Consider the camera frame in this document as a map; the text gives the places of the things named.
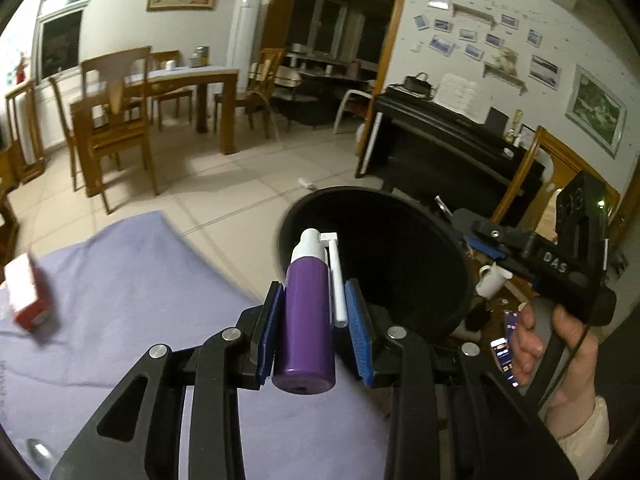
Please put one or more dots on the beige plush toy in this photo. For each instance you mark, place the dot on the beige plush toy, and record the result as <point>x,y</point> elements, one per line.
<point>505,59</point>

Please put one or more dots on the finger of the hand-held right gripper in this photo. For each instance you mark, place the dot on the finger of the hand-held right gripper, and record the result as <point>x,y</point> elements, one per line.
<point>505,236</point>
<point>492,251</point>

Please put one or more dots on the white plastic chair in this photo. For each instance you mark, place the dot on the white plastic chair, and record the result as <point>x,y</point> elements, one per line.
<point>350,110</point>

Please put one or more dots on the black piano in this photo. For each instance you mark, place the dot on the black piano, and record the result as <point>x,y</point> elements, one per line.
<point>440,155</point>

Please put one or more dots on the white tower air conditioner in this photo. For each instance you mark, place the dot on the white tower air conditioner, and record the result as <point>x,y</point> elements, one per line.
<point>244,45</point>

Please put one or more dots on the red figurine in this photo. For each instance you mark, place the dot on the red figurine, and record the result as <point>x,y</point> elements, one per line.
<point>20,70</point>

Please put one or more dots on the tall wooden side table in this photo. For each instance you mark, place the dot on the tall wooden side table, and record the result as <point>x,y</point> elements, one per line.
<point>22,130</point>

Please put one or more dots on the small silver object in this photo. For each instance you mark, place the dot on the small silver object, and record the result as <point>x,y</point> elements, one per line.
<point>40,452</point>

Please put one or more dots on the wooden chair with cutout back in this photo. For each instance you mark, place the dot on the wooden chair with cutout back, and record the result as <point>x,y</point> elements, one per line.
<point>565,165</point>

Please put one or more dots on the wooden wall shelf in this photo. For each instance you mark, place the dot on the wooden wall shelf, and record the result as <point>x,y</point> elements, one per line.
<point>505,76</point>

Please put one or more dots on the wooden door frame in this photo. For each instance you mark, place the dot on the wooden door frame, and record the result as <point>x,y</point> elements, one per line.
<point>395,35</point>

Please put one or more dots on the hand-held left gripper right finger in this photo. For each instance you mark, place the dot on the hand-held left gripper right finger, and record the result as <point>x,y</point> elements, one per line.
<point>357,332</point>

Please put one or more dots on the open sheet music book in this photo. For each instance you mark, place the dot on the open sheet music book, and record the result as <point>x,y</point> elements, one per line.
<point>460,97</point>

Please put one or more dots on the black bin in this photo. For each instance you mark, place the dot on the black bin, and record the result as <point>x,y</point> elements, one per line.
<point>400,260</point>

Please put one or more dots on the wooden dining chair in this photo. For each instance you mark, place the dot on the wooden dining chair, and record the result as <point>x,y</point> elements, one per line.
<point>115,130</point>
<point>172,95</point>
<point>255,95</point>

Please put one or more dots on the dark office chair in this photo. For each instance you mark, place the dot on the dark office chair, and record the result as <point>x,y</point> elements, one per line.
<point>300,105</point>

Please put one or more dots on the person's right forearm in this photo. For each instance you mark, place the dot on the person's right forearm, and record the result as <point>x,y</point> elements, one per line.
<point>585,425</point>

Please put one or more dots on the white mug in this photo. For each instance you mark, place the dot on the white mug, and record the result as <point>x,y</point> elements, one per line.
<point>490,280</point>

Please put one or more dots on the black picture stand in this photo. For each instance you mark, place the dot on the black picture stand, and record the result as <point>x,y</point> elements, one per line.
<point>496,121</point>

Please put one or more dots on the framed landscape picture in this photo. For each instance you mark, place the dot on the framed landscape picture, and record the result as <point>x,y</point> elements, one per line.
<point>595,107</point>

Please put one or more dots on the smartphone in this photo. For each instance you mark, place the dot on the smartphone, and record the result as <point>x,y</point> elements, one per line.
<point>505,360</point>

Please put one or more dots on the wooden dining table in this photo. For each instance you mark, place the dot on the wooden dining table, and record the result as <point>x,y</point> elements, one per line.
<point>190,80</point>

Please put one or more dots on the black handbag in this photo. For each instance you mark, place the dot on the black handbag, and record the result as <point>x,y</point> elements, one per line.
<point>417,86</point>

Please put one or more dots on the person's right hand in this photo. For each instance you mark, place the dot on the person's right hand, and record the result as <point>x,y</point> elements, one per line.
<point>577,360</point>

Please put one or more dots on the dark window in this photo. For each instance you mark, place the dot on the dark window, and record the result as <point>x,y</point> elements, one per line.
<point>62,40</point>

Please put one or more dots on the purple blanket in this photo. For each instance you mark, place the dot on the purple blanket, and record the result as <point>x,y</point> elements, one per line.
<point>125,310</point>

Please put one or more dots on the gold trophy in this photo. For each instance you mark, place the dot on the gold trophy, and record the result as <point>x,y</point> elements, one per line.
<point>515,127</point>

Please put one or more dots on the group of wall photos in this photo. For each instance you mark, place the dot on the group of wall photos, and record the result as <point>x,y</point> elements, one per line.
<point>542,71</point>

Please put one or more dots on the curved back wooden chair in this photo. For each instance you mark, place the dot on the curved back wooden chair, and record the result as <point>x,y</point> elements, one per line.
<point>62,125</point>

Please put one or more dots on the purple spray bottle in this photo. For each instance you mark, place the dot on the purple spray bottle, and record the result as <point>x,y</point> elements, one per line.
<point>305,320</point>

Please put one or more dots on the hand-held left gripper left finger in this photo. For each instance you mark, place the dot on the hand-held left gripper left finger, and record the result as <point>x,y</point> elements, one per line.
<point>272,332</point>

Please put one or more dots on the red white cardboard box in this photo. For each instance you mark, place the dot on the red white cardboard box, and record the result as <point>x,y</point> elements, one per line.
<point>30,295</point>

